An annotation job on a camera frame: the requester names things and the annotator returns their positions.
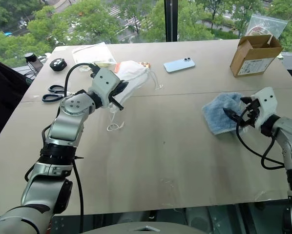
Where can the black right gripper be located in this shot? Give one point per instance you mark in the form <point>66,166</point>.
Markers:
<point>251,114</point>

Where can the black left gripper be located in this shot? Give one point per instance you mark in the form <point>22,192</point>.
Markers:
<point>118,90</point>

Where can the blue terry towel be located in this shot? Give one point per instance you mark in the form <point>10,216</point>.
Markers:
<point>214,114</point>

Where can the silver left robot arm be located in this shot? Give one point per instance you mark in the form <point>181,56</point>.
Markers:
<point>65,126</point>

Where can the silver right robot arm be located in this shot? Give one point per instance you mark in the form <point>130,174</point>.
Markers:
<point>290,136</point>

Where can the clear bag with papers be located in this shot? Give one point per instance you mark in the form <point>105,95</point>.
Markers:
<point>92,53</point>

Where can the clear zip bag with contents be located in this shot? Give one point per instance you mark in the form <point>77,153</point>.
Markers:
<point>270,24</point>

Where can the orange smartphone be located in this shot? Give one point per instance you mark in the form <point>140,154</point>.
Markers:
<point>117,67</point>

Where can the open brown cardboard box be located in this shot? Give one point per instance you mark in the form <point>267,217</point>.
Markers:
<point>248,65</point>

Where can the light blue smartphone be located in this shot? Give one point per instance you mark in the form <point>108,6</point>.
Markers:
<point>179,65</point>

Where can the black round puck device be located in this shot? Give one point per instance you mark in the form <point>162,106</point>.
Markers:
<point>58,64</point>

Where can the small black jar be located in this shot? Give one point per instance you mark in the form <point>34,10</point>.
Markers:
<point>30,57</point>

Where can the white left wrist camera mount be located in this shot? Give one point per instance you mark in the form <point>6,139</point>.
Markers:
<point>104,81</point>

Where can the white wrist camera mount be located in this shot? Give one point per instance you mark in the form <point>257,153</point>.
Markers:
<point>265,102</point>
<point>104,81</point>

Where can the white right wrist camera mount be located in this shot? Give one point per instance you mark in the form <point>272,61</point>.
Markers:
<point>265,102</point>

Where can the black window frame post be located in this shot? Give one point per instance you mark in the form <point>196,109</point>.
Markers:
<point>171,19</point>

